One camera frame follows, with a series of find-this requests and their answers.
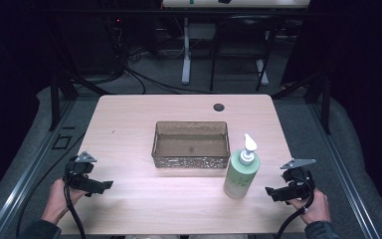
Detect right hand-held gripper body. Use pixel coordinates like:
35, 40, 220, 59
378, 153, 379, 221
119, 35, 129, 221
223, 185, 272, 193
280, 157, 316, 201

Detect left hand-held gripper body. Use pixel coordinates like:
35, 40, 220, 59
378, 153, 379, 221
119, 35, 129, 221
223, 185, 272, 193
64, 151, 97, 193

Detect person's right hand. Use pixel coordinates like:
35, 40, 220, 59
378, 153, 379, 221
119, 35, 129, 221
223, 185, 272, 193
286, 188, 332, 226

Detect person's left hand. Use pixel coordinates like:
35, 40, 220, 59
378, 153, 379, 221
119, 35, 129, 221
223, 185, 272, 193
41, 178, 90, 225

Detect black tape square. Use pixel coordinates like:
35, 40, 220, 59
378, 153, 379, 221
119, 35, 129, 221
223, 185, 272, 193
51, 133, 74, 150

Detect green pump bottle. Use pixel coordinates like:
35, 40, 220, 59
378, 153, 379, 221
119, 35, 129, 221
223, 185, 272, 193
222, 132, 262, 200

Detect black metal stand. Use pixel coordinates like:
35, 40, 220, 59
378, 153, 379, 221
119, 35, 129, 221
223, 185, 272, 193
271, 71, 333, 135
47, 63, 113, 132

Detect brown translucent plastic basket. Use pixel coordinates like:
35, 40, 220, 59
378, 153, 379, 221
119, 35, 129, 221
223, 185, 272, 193
150, 120, 232, 169

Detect white desk with legs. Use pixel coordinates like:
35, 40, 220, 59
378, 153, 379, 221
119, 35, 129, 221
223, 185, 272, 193
161, 0, 311, 86

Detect black chair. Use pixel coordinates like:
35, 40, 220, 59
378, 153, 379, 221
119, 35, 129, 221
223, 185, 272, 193
209, 13, 285, 93

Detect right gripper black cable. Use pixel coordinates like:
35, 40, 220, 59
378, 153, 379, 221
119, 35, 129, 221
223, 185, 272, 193
274, 176, 316, 239

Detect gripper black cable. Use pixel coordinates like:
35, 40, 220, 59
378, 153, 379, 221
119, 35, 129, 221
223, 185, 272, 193
62, 155, 88, 239
274, 176, 316, 239

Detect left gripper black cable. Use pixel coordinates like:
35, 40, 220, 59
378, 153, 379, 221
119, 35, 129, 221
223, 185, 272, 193
62, 155, 88, 239

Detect aluminium floor rail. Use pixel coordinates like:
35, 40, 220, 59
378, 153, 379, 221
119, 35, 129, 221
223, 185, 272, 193
305, 99, 382, 239
0, 99, 78, 239

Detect thin black floor cable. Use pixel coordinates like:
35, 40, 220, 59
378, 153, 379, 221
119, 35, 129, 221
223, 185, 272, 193
15, 132, 87, 239

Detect black floor cables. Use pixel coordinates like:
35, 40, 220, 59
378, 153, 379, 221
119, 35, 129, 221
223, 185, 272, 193
110, 18, 213, 96

